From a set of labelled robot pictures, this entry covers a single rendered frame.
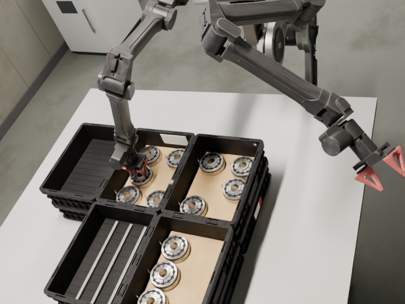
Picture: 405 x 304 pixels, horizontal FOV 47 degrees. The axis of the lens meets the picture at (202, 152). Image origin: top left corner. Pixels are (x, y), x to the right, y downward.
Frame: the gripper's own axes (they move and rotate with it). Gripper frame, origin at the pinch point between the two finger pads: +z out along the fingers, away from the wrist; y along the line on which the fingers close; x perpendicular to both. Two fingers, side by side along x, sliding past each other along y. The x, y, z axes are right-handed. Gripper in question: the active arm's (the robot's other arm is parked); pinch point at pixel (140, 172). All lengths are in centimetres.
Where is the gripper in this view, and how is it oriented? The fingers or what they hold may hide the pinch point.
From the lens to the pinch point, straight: 201.1
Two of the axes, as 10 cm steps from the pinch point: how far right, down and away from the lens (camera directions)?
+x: 3.5, -7.5, 5.6
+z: 2.4, 6.5, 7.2
